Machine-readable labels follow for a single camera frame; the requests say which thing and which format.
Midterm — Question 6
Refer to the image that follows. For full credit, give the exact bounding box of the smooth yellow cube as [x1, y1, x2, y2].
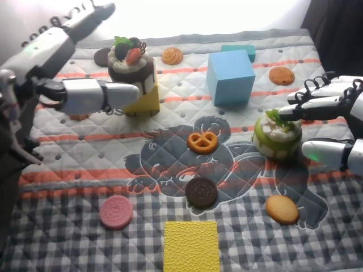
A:
[122, 72, 161, 116]

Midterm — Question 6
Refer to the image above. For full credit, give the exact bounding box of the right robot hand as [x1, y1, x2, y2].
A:
[278, 71, 363, 172]

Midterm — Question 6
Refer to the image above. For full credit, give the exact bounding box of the chocolate drip toy cake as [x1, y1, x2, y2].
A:
[107, 36, 156, 96]

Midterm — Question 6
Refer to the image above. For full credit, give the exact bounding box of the orange swirl cookie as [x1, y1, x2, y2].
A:
[69, 113, 91, 122]
[161, 47, 184, 66]

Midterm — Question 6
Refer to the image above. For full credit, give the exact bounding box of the green drip toy cake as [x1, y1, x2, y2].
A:
[252, 109, 303, 161]

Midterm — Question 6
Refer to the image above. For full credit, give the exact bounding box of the chocolate chip cookie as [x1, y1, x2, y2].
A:
[268, 67, 296, 86]

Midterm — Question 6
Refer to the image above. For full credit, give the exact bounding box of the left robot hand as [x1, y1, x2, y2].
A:
[0, 2, 140, 116]

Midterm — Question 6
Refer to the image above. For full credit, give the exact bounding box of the dark brown flat cookie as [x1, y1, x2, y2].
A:
[94, 48, 112, 68]

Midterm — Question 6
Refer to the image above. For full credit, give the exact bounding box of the black backdrop cloth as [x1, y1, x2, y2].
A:
[300, 0, 363, 77]

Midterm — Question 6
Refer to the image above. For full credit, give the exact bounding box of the blue cube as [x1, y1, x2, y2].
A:
[206, 49, 256, 108]

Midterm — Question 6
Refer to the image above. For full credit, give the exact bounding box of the grey quilt with bear print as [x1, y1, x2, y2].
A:
[0, 28, 363, 272]

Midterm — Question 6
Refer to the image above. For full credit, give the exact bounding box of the pink sandwich cookie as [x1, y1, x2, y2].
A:
[99, 195, 134, 230]

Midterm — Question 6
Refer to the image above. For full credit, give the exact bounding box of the teal flat block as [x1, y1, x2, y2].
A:
[221, 44, 256, 62]

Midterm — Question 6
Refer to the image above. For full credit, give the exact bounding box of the pretzel cookie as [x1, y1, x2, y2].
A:
[187, 131, 219, 155]

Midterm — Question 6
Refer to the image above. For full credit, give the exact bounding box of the dark brown sandwich cookie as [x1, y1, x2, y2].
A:
[186, 177, 218, 210]

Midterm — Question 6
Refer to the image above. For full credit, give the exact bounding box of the yellow textured block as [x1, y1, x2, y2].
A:
[163, 220, 221, 272]

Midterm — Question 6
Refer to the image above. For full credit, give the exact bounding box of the plain golden round biscuit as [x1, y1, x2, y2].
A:
[265, 194, 300, 225]

